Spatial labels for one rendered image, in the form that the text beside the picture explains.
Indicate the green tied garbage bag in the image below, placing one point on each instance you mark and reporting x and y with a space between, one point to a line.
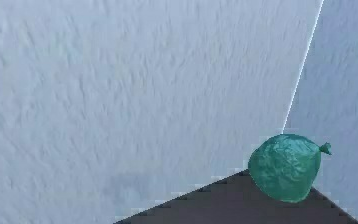
284 168

